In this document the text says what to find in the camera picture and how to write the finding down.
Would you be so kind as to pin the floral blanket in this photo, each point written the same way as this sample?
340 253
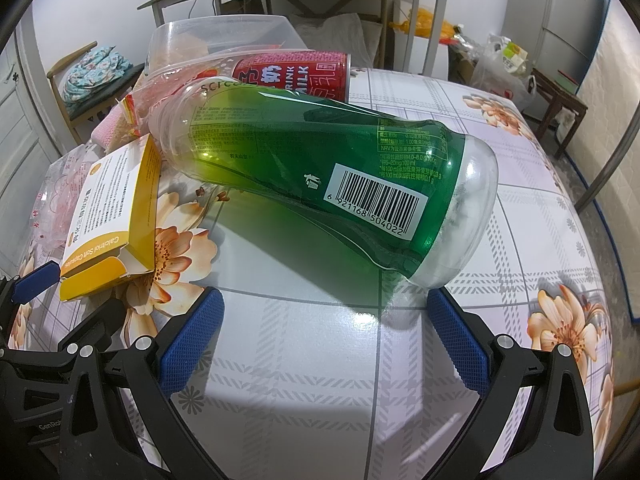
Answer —
95 75

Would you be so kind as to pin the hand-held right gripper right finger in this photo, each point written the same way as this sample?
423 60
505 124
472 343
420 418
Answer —
460 340

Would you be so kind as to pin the white cabinet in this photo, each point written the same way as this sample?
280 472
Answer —
415 55

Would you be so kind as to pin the white plastic bag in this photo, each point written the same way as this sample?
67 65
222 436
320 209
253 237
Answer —
500 75

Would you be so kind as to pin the clear plastic container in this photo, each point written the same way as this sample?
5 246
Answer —
225 35

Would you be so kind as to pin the red milk can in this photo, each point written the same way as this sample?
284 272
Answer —
300 75

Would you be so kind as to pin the yellow medicine box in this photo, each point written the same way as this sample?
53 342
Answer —
115 195

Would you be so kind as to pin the grey refrigerator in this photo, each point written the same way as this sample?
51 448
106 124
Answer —
575 10

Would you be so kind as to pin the clear wrapper with pink print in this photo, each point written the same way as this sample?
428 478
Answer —
60 195

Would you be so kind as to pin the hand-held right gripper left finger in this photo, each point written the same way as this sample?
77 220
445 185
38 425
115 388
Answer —
192 340

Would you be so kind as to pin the white door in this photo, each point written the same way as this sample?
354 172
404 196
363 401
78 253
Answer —
20 135

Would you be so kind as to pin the yellow plastic bag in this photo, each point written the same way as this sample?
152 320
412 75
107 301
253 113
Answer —
420 22

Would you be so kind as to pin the flowered tablecloth table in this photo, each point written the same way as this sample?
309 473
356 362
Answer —
310 360

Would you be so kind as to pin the dark wooden stool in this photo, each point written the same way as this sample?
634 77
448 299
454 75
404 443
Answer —
560 92

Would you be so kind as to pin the white woven sack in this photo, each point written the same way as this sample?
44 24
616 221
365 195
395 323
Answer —
340 35

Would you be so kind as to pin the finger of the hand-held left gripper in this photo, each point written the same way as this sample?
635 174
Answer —
37 277
92 322

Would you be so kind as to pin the wooden chair with dark seat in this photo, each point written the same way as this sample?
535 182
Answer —
65 110

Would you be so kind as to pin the green plastic bottle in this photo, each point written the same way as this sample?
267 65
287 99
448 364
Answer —
325 160

